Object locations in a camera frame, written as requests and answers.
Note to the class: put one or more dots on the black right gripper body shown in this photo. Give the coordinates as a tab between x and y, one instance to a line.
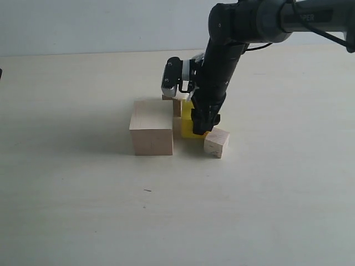
214	75

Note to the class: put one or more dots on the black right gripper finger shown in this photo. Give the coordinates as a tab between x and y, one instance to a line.
211	119
198	127

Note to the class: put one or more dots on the yellow cube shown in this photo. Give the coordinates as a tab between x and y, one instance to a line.
186	122

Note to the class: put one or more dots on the large wooden cube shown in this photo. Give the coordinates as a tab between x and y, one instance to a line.
151	127

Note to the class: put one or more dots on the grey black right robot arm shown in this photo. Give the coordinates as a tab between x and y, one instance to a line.
233	27

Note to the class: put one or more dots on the small wooden cube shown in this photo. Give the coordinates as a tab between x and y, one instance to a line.
215	142

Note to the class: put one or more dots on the medium wooden cube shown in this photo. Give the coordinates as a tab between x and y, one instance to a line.
177	104

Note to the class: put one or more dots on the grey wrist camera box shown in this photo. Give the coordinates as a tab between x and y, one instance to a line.
181	75

